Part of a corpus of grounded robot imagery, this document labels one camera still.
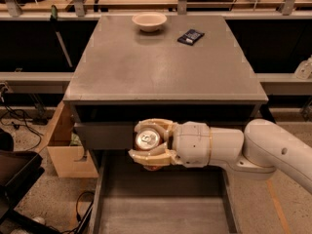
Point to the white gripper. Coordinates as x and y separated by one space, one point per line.
192 143

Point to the red coke can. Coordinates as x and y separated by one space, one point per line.
146 140

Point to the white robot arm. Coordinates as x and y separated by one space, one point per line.
255 153

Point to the open grey middle drawer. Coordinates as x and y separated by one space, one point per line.
174 200

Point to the grey top drawer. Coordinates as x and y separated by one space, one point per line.
120 136

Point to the grey wooden cabinet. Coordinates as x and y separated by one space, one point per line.
127 75

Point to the cardboard box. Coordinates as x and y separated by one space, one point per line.
70 159

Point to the dark blue snack packet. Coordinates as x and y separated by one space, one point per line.
190 37

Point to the white ceramic bowl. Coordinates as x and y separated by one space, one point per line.
149 21

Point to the black chair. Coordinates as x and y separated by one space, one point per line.
19 170

